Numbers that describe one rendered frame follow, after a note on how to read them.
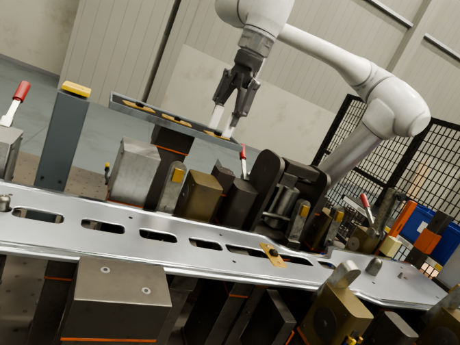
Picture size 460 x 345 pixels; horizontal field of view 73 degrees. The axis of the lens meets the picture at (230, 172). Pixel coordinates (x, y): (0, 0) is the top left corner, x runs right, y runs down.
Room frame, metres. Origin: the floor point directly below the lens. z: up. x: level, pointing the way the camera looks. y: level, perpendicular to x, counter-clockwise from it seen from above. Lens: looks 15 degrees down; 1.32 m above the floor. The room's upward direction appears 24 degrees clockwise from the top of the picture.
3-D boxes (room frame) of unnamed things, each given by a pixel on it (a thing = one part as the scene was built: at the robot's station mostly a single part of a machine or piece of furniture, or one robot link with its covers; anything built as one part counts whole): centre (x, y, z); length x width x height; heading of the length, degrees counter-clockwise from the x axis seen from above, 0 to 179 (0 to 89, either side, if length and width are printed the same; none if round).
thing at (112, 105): (0.86, 0.19, 1.16); 0.37 x 0.14 x 0.02; 117
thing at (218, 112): (0.92, 0.10, 1.21); 0.03 x 0.01 x 0.07; 139
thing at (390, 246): (1.02, -0.60, 0.88); 0.04 x 0.04 x 0.37; 27
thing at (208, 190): (0.74, 0.05, 0.89); 0.12 x 0.08 x 0.38; 27
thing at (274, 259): (0.66, -0.17, 1.01); 0.08 x 0.04 x 0.01; 27
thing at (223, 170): (0.81, 0.01, 0.90); 0.05 x 0.05 x 0.40; 27
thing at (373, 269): (0.81, -0.47, 1.02); 0.03 x 0.03 x 0.07
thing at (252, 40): (0.90, 0.08, 1.43); 0.09 x 0.09 x 0.06
